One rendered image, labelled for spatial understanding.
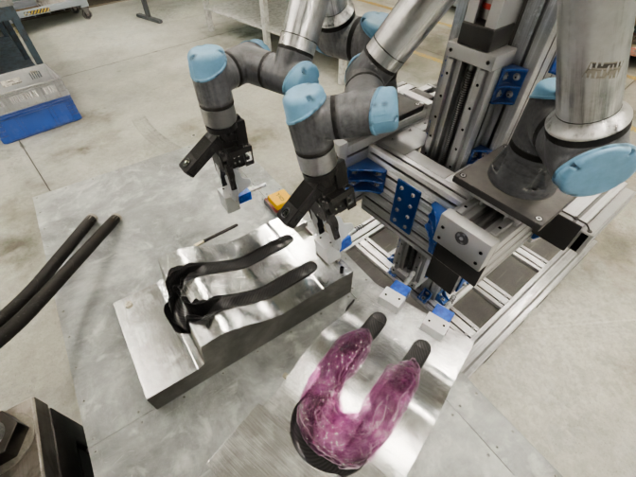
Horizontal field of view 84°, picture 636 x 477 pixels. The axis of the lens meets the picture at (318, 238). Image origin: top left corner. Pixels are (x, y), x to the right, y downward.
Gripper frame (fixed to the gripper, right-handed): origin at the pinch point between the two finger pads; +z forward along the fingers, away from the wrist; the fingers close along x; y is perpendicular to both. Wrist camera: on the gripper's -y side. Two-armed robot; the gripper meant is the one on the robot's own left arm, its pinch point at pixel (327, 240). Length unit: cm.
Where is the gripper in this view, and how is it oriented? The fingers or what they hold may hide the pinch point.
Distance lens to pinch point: 83.3
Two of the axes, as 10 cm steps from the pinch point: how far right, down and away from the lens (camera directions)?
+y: 8.1, -5.2, 2.8
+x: -5.6, -5.1, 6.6
